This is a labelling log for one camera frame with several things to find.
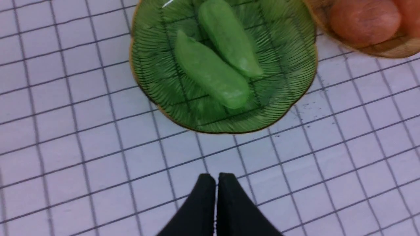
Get amber glass plate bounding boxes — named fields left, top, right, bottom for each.
left=304, top=0, right=420, bottom=59

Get orange toy potato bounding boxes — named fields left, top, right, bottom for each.
left=394, top=0, right=420, bottom=38
left=329, top=0, right=402, bottom=45

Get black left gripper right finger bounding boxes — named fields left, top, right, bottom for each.
left=216, top=173, right=282, bottom=236

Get green toy gourd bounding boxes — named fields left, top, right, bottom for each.
left=174, top=30, right=251, bottom=109
left=198, top=0, right=264, bottom=78

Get white grid table mat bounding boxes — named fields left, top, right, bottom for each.
left=0, top=0, right=419, bottom=236

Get green glass plate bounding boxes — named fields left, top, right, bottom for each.
left=129, top=0, right=318, bottom=134

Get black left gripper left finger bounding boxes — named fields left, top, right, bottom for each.
left=158, top=174, right=216, bottom=236

